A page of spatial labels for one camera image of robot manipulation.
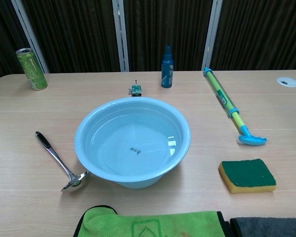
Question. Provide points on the grey metal partition post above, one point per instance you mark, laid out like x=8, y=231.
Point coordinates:
x=210, y=34
x=29, y=34
x=120, y=34

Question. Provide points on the green energy drink can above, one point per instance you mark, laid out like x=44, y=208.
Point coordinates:
x=32, y=69

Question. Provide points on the green and blue water pump toy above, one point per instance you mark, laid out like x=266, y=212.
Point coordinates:
x=224, y=99

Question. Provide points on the dark grey cloth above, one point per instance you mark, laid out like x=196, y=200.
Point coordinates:
x=269, y=226

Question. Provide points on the dark blue spray bottle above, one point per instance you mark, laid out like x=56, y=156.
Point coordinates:
x=167, y=69

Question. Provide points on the small green toy tank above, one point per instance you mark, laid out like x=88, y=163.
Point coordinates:
x=136, y=90

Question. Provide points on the green microfibre cloth black trim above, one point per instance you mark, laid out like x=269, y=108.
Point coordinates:
x=150, y=225

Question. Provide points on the light blue plastic basin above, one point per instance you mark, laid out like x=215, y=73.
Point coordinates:
x=132, y=143

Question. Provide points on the yellow sponge with green scourer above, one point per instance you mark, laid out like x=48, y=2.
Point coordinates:
x=247, y=175

